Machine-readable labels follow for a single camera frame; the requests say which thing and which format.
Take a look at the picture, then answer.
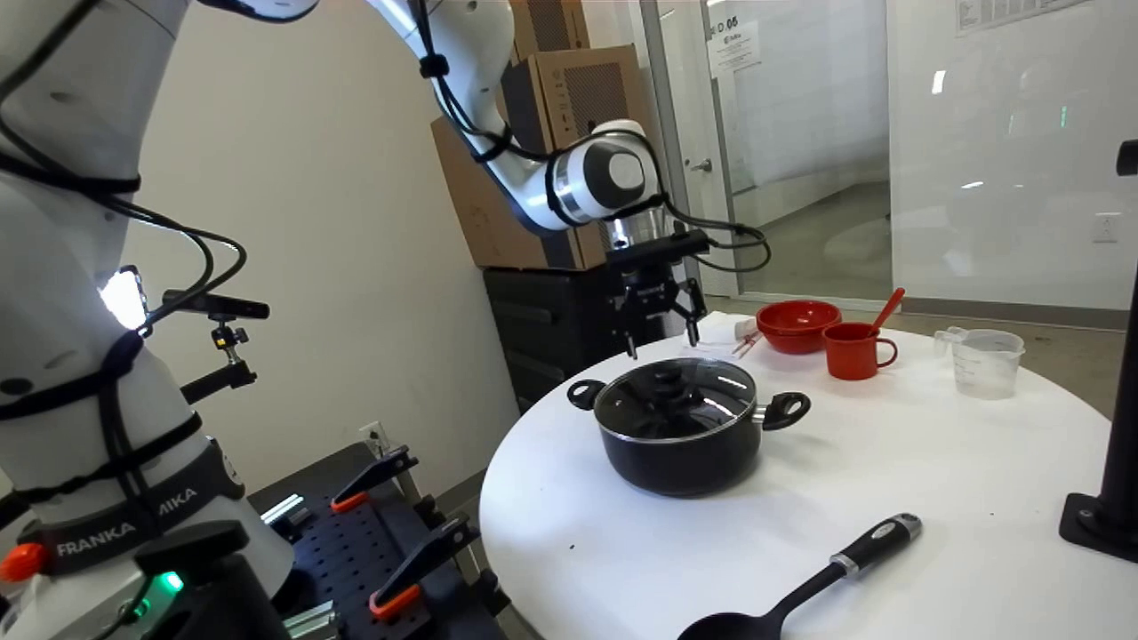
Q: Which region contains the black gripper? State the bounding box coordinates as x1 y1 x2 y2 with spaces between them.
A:
600 226 715 364

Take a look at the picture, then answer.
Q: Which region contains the black ladle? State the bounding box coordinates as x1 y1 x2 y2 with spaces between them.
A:
674 509 925 640

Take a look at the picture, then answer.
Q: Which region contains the black cooking pot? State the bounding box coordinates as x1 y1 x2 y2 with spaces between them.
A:
564 354 813 500

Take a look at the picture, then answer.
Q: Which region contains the black cabinet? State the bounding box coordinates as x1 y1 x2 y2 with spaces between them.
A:
481 258 669 413

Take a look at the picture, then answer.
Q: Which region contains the red bowl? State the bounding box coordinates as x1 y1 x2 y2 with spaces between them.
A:
753 298 847 359

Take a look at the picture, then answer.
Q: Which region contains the red mug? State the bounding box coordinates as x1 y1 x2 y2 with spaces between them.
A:
821 320 902 385

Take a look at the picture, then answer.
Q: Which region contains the red spoon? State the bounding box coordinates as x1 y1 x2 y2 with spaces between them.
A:
866 285 909 339

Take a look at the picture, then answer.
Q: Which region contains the brown cardboard box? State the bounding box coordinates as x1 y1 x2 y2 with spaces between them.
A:
425 0 680 274

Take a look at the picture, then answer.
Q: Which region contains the white printed paper notice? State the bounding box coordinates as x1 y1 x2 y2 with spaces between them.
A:
702 15 769 77

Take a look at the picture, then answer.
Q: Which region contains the black clamp with orange tip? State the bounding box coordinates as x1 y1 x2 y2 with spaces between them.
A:
324 443 418 514
366 514 475 625

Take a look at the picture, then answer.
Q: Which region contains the clear plastic measuring cup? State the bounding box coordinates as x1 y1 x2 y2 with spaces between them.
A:
934 324 1026 402

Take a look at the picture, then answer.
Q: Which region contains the black perforated work table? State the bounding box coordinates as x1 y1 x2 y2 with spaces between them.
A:
242 442 507 640

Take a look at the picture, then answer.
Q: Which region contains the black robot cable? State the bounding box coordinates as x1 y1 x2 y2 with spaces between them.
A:
403 0 775 280

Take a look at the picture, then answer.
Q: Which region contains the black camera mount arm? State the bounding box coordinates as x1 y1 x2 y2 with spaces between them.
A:
159 289 274 404

